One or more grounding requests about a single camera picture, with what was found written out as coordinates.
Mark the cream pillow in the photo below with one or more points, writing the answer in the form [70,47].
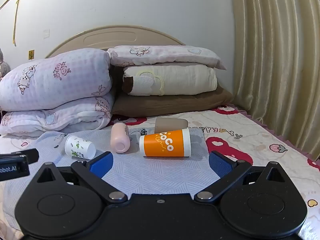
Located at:
[185,80]

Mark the orange and white cup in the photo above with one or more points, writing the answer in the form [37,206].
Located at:
[160,143]

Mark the beige bed headboard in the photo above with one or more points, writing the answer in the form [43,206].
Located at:
[112,36]

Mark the pink cup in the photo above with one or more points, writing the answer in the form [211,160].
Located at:
[120,137]

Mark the brown pillow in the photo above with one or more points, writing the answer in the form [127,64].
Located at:
[162,105]

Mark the white cup with green print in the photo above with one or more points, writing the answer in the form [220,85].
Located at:
[78,146]

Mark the folded pink printed quilt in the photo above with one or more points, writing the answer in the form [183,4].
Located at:
[50,80]

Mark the brown cup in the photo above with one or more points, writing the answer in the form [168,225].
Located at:
[170,124]

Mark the white wall switch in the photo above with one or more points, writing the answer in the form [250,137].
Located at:
[46,33]

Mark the light blue patterned cloth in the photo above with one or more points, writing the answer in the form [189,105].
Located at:
[155,172]

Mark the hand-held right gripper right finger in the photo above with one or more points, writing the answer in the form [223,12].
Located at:
[220,165]

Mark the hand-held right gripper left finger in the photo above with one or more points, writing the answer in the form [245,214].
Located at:
[102,164]

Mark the pink printed pillow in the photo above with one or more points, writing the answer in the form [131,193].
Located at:
[162,55]

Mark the yellow wall sticker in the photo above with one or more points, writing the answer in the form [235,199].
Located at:
[31,54]

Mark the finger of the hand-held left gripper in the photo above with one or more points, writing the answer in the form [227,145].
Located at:
[30,155]

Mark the grey plush toy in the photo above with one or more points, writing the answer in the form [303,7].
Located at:
[3,65]

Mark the beige curtain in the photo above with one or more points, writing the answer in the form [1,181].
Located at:
[275,55]

